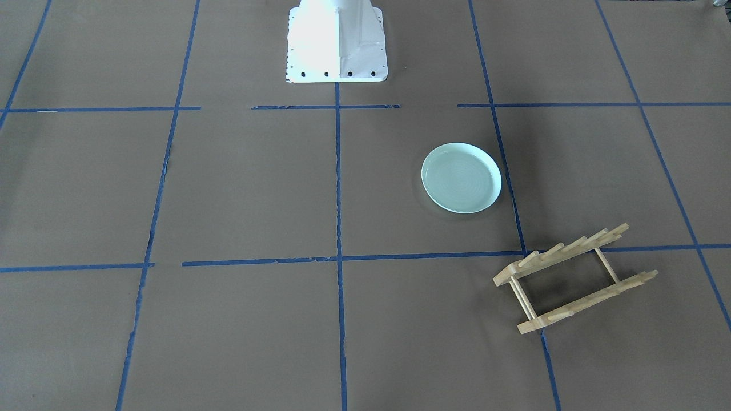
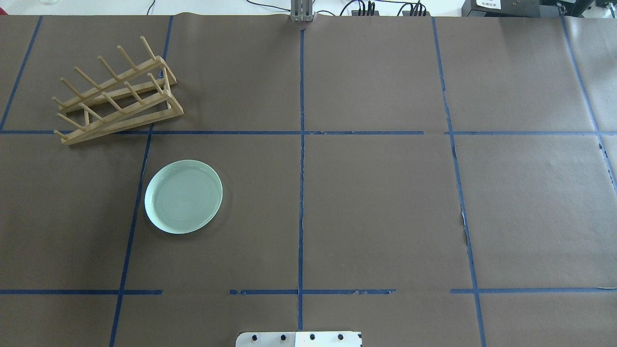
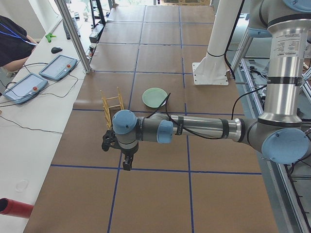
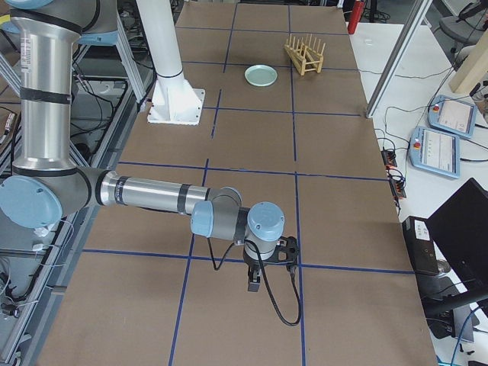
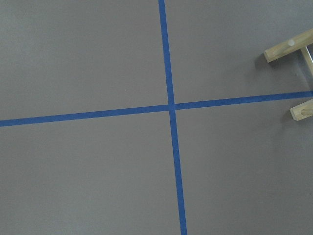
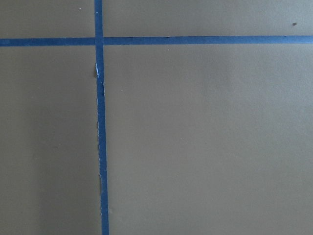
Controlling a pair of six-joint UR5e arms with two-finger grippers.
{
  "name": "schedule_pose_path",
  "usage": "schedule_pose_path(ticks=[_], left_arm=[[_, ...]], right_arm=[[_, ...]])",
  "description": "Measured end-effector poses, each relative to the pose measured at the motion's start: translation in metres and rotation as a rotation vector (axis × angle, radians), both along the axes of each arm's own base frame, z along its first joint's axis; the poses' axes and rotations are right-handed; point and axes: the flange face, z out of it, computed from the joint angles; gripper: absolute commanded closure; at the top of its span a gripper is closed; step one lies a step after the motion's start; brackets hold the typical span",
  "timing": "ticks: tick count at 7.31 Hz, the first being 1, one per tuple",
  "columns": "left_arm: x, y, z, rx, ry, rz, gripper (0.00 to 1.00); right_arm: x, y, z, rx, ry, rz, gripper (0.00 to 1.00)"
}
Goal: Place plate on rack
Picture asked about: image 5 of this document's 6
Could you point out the wooden plate rack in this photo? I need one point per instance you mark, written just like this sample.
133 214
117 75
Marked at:
298 42

